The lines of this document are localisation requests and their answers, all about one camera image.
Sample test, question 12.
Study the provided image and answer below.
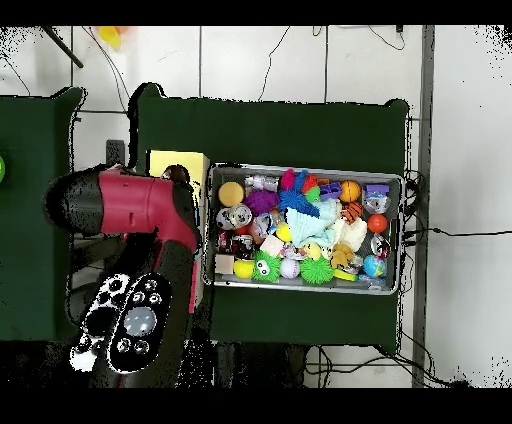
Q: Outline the shallow mesh bin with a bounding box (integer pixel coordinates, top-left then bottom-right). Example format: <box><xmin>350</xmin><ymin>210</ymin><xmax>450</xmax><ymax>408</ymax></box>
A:
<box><xmin>202</xmin><ymin>161</ymin><xmax>404</xmax><ymax>296</ymax></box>

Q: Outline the wooden box with three holes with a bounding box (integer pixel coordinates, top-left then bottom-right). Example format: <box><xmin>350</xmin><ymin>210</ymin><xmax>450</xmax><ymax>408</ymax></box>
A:
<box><xmin>145</xmin><ymin>149</ymin><xmax>211</xmax><ymax>313</ymax></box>

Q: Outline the purple spiky ball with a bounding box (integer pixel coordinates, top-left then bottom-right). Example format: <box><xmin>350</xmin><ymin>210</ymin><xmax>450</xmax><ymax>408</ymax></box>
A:
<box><xmin>243</xmin><ymin>188</ymin><xmax>280</xmax><ymax>217</ymax></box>

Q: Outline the crushed drink can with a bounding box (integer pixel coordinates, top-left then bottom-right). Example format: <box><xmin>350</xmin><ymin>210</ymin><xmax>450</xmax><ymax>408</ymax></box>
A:
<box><xmin>227</xmin><ymin>203</ymin><xmax>253</xmax><ymax>229</ymax></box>

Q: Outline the orange round sponge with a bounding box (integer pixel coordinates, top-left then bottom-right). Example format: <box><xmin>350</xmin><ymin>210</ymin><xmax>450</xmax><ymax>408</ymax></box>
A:
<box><xmin>217</xmin><ymin>181</ymin><xmax>246</xmax><ymax>208</ymax></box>

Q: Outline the blue spiky ball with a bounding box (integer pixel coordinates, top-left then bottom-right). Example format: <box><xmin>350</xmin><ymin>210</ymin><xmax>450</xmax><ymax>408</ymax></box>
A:
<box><xmin>276</xmin><ymin>187</ymin><xmax>321</xmax><ymax>219</ymax></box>

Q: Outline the light blue knitted cloth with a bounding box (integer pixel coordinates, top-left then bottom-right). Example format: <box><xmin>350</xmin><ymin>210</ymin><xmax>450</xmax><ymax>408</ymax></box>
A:
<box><xmin>284</xmin><ymin>199</ymin><xmax>341</xmax><ymax>248</ymax></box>

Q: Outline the green spiky toy with eyes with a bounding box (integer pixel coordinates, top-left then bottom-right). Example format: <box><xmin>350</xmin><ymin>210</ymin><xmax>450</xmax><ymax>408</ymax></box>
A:
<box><xmin>251</xmin><ymin>249</ymin><xmax>282</xmax><ymax>282</ymax></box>

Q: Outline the white baseball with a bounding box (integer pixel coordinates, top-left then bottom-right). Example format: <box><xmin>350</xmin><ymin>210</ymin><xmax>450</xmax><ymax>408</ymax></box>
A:
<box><xmin>279</xmin><ymin>257</ymin><xmax>301</xmax><ymax>280</ymax></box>

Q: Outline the green spiky ball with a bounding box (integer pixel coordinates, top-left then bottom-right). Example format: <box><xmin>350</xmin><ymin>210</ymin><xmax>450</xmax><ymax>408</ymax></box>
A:
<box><xmin>299</xmin><ymin>255</ymin><xmax>336</xmax><ymax>286</ymax></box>

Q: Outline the tiger plush toy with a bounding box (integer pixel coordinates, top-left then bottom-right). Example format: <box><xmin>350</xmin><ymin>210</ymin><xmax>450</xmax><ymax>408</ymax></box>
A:
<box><xmin>341</xmin><ymin>201</ymin><xmax>364</xmax><ymax>224</ymax></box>

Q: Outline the brown teddy bear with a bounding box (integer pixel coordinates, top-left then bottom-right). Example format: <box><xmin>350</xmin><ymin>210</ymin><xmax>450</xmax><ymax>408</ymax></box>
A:
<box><xmin>330</xmin><ymin>243</ymin><xmax>356</xmax><ymax>269</ymax></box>

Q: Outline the small basketball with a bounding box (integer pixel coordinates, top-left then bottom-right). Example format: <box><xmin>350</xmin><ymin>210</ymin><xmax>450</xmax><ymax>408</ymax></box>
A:
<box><xmin>339</xmin><ymin>180</ymin><xmax>362</xmax><ymax>203</ymax></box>

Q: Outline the orange ball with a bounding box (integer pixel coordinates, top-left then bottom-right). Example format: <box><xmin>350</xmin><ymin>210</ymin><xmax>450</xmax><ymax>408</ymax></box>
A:
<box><xmin>366</xmin><ymin>214</ymin><xmax>389</xmax><ymax>235</ymax></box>

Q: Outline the small globe ball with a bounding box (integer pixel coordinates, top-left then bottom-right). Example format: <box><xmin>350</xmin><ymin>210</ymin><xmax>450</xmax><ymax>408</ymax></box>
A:
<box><xmin>362</xmin><ymin>255</ymin><xmax>387</xmax><ymax>278</ymax></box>

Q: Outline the black upright panel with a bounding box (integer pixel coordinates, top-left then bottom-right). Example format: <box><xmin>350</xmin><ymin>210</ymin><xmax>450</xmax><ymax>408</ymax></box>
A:
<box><xmin>104</xmin><ymin>139</ymin><xmax>126</xmax><ymax>168</ymax></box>

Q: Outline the yellow object on floor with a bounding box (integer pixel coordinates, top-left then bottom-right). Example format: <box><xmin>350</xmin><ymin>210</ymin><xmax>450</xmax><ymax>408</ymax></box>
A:
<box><xmin>97</xmin><ymin>26</ymin><xmax>123</xmax><ymax>49</ymax></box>

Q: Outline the dark green side tablecloth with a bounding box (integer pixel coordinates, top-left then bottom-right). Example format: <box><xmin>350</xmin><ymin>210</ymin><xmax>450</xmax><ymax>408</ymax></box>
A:
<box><xmin>0</xmin><ymin>86</ymin><xmax>91</xmax><ymax>346</ymax></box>

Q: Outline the black rod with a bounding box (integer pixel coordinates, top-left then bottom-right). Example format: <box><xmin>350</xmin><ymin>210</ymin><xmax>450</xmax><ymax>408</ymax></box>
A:
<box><xmin>40</xmin><ymin>26</ymin><xmax>85</xmax><ymax>69</ymax></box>

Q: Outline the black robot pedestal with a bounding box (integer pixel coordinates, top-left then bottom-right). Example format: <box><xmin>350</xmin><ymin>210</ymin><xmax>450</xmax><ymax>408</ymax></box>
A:
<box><xmin>213</xmin><ymin>341</ymin><xmax>309</xmax><ymax>388</ymax></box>

